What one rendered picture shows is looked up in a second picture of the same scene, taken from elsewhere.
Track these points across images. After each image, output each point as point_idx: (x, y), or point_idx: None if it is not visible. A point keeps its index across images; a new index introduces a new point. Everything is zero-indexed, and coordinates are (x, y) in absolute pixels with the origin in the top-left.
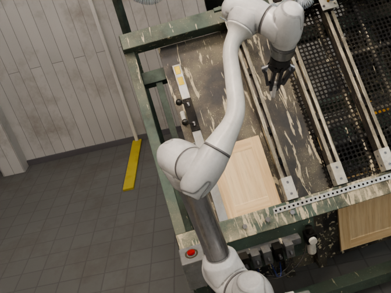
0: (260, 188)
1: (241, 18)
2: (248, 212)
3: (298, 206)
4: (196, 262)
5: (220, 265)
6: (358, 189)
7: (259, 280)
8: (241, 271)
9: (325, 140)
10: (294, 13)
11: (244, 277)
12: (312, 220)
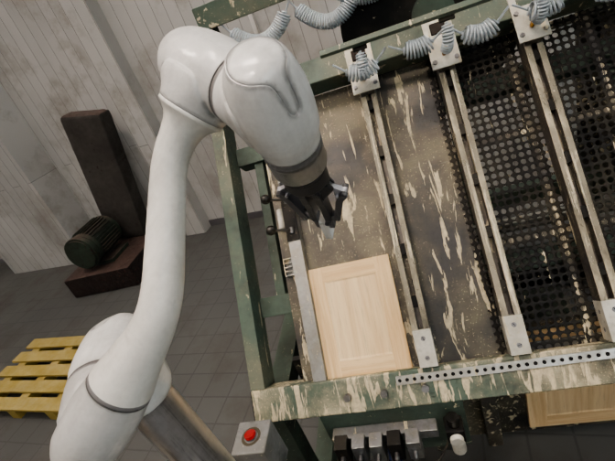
0: (383, 338)
1: (170, 89)
2: (358, 373)
3: (436, 380)
4: (251, 455)
5: None
6: (552, 368)
7: None
8: None
9: (500, 273)
10: (251, 74)
11: None
12: (460, 404)
